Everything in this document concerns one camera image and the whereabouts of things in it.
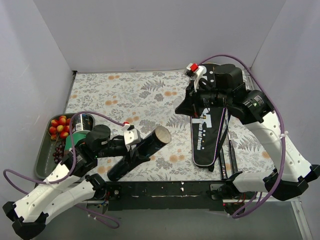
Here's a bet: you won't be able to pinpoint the black shuttlecock tube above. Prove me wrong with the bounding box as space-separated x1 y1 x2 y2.
107 125 172 182

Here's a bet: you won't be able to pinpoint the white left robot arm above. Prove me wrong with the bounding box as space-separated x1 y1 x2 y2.
2 124 154 240

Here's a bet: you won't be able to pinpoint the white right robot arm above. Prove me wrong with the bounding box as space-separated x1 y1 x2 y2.
175 63 320 201

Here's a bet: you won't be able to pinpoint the white badminton racket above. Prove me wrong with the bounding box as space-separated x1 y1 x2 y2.
225 110 232 141

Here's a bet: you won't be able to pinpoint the black badminton racket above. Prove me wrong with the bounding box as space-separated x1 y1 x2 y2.
218 129 238 181

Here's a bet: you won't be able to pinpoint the black racket cover bag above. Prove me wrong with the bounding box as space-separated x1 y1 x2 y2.
189 62 230 173

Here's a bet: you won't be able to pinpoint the black printed can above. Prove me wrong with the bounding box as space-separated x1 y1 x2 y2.
71 113 95 134

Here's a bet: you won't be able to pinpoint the floral tablecloth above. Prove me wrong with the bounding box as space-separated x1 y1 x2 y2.
64 70 276 182

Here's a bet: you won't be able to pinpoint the dark fake grapes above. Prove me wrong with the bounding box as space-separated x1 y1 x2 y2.
52 140 66 164

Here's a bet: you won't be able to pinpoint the red yellow fake fruit bunch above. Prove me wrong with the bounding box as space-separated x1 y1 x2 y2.
47 115 71 141

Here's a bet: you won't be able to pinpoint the dark green tray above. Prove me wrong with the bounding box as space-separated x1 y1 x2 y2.
34 113 97 180

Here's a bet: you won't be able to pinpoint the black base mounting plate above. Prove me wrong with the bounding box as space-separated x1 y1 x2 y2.
106 181 224 211

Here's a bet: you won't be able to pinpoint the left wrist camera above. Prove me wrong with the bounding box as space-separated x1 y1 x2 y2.
123 122 142 152

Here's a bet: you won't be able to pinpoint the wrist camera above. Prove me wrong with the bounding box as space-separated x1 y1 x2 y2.
123 122 142 152
183 63 205 92

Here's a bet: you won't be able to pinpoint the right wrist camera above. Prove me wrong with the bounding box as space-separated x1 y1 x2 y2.
183 63 205 92

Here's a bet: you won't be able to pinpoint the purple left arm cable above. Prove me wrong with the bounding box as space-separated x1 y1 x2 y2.
2 111 131 230

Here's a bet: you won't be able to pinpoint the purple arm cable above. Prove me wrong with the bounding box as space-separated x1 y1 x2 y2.
198 53 288 220
2 111 131 230

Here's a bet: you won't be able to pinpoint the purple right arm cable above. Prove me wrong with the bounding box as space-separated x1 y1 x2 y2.
198 53 288 220

